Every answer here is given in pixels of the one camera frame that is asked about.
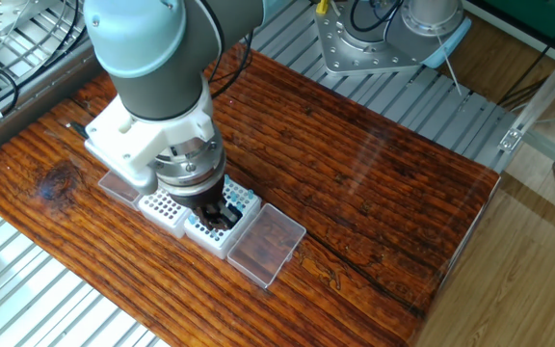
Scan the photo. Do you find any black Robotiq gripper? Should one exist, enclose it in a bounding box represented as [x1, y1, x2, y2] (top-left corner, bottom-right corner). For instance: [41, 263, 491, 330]
[171, 180, 244, 231]

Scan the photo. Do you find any silver wrist flange coupling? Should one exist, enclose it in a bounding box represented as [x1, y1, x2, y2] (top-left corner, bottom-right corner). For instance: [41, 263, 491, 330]
[154, 134, 228, 198]

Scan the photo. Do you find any aluminium frame post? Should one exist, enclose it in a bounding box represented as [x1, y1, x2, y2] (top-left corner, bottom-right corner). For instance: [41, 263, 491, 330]
[515, 33, 555, 141]

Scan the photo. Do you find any aluminium corner bracket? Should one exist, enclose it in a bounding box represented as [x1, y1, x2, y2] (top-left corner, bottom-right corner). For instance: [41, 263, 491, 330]
[497, 125, 524, 155]

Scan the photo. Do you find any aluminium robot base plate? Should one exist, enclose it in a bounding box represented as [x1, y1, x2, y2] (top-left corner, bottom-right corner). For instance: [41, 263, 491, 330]
[314, 2, 423, 77]

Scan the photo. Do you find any black floor cable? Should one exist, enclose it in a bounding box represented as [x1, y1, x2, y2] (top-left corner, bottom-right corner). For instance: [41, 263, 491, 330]
[497, 45, 555, 110]

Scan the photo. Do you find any black wrist cable bundle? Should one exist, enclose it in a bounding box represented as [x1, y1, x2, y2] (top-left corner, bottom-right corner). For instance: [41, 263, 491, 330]
[16, 0, 254, 139]

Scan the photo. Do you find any aluminium plate with holes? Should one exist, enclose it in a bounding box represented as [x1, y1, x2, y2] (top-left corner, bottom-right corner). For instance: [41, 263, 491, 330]
[0, 0, 58, 39]

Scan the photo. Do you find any white cable tie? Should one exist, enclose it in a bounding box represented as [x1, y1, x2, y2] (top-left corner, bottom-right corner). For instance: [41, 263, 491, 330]
[436, 31, 463, 96]

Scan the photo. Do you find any clear plastic rack lid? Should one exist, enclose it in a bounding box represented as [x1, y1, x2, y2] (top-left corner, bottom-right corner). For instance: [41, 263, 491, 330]
[96, 170, 143, 212]
[226, 202, 307, 289]

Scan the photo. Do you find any glossy brown wooden board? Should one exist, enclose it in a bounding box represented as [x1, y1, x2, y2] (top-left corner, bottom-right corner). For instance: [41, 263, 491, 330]
[0, 42, 502, 347]

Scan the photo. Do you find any white perforated pipette tip rack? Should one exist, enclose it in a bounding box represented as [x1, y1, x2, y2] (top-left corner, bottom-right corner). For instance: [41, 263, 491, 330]
[137, 187, 195, 240]
[183, 173, 263, 260]

